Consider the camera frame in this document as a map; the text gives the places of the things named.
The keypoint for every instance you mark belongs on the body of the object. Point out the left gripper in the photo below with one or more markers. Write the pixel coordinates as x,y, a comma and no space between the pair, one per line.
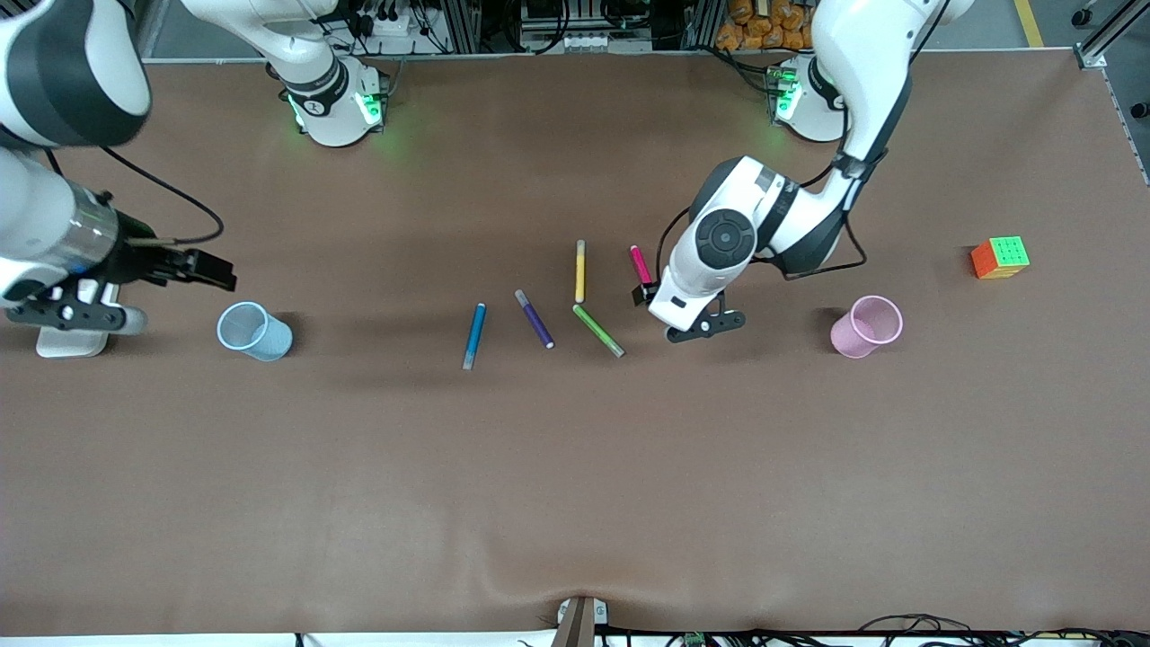
645,294

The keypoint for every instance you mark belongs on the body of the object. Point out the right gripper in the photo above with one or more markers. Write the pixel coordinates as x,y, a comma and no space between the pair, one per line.
137,254

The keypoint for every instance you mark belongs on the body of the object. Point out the pink marker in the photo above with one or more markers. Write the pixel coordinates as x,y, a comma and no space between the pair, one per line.
640,263

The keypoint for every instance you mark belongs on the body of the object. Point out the blue marker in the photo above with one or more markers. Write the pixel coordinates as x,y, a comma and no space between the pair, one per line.
474,334

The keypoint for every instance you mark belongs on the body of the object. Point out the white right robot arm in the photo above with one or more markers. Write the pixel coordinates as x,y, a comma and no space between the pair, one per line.
81,63

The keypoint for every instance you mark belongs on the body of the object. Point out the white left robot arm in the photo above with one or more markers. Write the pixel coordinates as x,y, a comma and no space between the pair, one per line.
862,72

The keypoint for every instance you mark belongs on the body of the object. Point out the green marker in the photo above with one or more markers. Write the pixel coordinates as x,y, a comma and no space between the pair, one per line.
597,330

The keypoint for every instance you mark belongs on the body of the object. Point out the yellow marker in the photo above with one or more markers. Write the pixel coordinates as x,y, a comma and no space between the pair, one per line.
580,274

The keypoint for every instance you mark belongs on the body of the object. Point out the blue plastic cup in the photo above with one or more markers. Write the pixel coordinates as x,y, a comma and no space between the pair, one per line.
269,341

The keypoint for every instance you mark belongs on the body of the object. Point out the purple marker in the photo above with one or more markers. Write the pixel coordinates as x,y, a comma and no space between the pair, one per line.
535,321

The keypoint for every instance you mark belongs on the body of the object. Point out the pink plastic cup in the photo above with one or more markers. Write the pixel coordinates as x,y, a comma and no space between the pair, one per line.
849,337

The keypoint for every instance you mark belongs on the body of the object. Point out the white connector block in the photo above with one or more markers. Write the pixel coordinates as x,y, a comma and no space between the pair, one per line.
584,42

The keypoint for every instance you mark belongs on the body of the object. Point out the orange packaged goods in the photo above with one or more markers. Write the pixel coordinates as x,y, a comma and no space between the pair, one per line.
764,27

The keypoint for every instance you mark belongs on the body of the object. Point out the white power strip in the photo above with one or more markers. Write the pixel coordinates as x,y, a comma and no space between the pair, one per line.
395,25

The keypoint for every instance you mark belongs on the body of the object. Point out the multicoloured puzzle cube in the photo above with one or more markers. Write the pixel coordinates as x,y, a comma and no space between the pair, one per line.
1006,254

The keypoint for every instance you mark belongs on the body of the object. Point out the aluminium frame profile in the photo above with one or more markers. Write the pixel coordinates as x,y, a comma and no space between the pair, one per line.
1092,56

